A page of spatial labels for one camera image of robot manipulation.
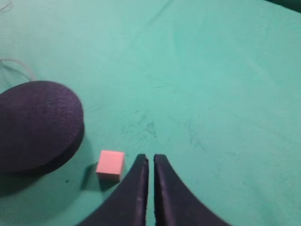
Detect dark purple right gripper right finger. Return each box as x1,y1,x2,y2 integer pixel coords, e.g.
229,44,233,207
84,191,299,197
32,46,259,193
154,154,228,226

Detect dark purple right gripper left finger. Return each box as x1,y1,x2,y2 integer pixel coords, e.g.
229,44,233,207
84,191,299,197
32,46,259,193
79,154,149,226

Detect pink cube block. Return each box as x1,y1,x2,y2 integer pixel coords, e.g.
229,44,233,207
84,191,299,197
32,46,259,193
95,150,125,182

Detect black round turntable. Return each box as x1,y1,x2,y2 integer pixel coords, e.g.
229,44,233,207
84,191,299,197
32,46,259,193
0,81,85,175

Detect thin white cable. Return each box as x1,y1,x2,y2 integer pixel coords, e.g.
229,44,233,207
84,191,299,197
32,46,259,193
0,58,36,82

